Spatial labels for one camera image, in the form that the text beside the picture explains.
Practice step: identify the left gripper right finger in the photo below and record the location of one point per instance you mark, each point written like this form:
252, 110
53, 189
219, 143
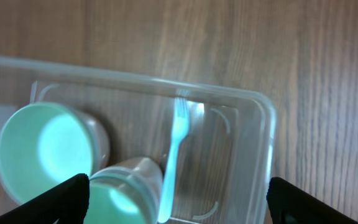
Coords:
289, 204

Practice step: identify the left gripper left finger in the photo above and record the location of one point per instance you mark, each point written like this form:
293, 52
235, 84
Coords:
67, 202

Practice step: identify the teal green cup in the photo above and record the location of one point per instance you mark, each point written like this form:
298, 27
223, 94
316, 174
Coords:
128, 192

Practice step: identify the teal bowl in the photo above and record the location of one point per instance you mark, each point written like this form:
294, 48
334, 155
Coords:
44, 144

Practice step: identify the light blue plastic fork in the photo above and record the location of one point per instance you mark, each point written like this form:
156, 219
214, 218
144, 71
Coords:
180, 129

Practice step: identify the clear plastic container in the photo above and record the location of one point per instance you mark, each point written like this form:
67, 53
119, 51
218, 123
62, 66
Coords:
224, 163

